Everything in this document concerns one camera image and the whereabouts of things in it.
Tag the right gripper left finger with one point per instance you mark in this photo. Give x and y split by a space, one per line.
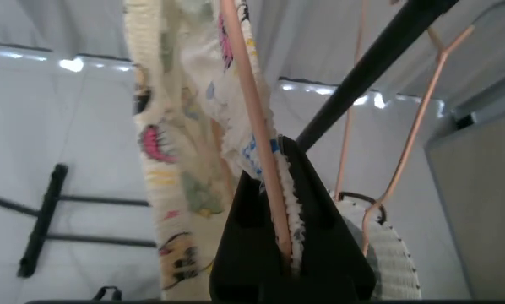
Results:
244 262

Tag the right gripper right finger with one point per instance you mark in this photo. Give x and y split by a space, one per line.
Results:
332 266

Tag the pink clothes hanger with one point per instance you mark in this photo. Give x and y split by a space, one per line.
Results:
254 105
411 126

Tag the cream printed garment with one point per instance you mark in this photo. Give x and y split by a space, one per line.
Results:
151 42

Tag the white laundry basket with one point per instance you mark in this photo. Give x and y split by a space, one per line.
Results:
392 262

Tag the black clothes rack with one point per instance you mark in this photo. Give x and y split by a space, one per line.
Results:
362 72

